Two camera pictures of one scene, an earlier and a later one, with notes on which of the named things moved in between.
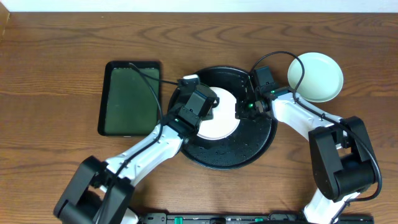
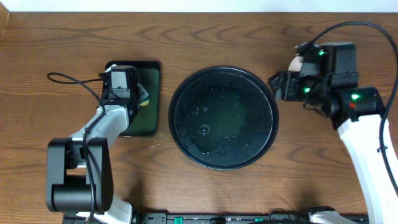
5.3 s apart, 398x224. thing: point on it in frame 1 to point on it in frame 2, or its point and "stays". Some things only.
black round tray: [250, 141] stays
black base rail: [234, 218] stays
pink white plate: [224, 122] to [296, 63]
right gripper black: [244, 111] to [286, 86]
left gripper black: [212, 101] to [137, 104]
